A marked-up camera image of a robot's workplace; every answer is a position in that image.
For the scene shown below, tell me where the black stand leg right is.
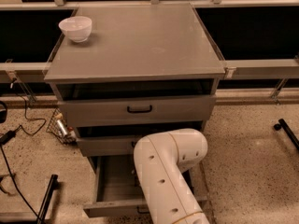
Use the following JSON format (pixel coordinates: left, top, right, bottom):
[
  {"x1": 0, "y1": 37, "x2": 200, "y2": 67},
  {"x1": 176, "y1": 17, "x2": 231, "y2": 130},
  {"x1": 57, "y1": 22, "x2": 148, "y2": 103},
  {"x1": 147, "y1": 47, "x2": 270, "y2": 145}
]
[{"x1": 274, "y1": 119, "x2": 299, "y2": 151}]

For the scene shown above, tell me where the grey middle drawer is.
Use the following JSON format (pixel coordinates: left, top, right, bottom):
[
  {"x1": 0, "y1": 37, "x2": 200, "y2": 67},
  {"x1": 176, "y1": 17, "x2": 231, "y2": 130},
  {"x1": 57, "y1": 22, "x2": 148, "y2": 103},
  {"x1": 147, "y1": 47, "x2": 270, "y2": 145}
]
[{"x1": 76, "y1": 121, "x2": 206, "y2": 158}]

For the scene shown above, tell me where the black power cable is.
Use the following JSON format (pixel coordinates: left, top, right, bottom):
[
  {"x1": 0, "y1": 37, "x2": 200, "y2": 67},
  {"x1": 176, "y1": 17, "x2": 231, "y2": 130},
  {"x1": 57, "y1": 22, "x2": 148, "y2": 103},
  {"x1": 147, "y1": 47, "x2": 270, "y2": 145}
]
[{"x1": 0, "y1": 77, "x2": 48, "y2": 217}]

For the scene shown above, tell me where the black power adapter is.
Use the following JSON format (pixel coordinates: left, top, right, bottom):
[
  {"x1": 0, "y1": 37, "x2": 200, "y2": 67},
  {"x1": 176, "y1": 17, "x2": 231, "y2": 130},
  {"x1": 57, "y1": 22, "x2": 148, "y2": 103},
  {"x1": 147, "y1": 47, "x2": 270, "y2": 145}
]
[{"x1": 0, "y1": 131, "x2": 16, "y2": 145}]

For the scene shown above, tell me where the grey bottom drawer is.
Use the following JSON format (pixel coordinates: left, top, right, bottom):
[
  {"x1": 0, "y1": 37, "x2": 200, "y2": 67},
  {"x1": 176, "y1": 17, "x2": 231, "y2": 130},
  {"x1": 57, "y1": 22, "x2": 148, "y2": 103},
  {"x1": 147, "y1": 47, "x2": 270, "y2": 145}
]
[{"x1": 83, "y1": 155, "x2": 208, "y2": 217}]

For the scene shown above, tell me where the black stand leg left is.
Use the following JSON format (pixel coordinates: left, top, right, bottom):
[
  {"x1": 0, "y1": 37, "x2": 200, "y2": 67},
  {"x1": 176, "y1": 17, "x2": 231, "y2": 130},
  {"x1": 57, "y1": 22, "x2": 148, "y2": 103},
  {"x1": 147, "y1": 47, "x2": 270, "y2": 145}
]
[{"x1": 36, "y1": 175, "x2": 58, "y2": 224}]

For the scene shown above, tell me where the grey top drawer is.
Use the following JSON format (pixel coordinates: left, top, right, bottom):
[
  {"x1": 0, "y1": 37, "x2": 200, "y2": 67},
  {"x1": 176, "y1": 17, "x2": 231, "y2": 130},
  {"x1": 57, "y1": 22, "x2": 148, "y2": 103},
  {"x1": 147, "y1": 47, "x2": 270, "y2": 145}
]
[{"x1": 59, "y1": 95, "x2": 216, "y2": 127}]

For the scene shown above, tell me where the black wire basket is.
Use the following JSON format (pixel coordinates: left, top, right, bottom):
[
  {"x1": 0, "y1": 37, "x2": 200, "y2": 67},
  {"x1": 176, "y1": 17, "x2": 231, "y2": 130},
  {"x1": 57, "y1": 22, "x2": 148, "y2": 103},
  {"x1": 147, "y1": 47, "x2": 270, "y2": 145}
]
[{"x1": 46, "y1": 108, "x2": 76, "y2": 145}]

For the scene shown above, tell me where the grey drawer cabinet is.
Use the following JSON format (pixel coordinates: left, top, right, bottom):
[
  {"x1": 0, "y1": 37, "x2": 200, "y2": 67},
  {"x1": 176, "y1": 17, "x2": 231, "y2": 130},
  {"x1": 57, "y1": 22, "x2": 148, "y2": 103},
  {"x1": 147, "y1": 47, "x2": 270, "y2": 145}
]
[{"x1": 43, "y1": 3, "x2": 226, "y2": 175}]

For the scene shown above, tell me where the grey metal rail frame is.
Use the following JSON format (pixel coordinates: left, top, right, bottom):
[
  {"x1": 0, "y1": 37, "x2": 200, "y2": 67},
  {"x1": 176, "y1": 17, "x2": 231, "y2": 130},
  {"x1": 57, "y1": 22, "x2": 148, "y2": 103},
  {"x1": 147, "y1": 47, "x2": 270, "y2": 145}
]
[{"x1": 0, "y1": 0, "x2": 299, "y2": 105}]

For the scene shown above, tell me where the white bowl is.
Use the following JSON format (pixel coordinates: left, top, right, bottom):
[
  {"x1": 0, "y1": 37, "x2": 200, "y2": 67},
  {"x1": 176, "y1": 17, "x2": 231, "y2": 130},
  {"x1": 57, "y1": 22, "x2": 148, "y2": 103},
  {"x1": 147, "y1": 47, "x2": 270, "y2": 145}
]
[{"x1": 59, "y1": 16, "x2": 93, "y2": 43}]

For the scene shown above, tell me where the silver can in basket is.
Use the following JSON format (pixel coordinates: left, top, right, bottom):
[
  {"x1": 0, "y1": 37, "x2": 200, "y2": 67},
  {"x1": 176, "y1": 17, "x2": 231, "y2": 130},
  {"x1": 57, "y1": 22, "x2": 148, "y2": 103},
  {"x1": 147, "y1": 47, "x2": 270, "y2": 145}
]
[{"x1": 55, "y1": 113, "x2": 69, "y2": 137}]

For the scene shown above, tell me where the black stand leg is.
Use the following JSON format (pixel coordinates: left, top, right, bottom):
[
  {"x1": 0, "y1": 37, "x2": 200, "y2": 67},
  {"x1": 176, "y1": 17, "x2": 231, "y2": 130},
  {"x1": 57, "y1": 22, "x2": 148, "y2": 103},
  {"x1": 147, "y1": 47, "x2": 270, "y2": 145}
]
[
  {"x1": 274, "y1": 119, "x2": 299, "y2": 151},
  {"x1": 36, "y1": 175, "x2": 58, "y2": 224}
]

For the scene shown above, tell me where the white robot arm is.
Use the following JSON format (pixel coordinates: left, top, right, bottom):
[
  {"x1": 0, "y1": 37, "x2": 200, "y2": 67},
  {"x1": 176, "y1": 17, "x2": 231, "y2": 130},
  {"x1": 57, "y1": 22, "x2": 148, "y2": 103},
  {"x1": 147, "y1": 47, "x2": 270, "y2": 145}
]
[{"x1": 134, "y1": 129, "x2": 209, "y2": 224}]

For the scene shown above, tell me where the grey drawer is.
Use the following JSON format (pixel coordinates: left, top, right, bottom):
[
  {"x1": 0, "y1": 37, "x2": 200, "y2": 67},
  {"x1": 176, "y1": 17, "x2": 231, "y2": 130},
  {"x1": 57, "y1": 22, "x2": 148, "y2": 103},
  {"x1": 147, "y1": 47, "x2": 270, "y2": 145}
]
[
  {"x1": 59, "y1": 95, "x2": 216, "y2": 127},
  {"x1": 83, "y1": 155, "x2": 208, "y2": 217},
  {"x1": 76, "y1": 121, "x2": 206, "y2": 158}
]

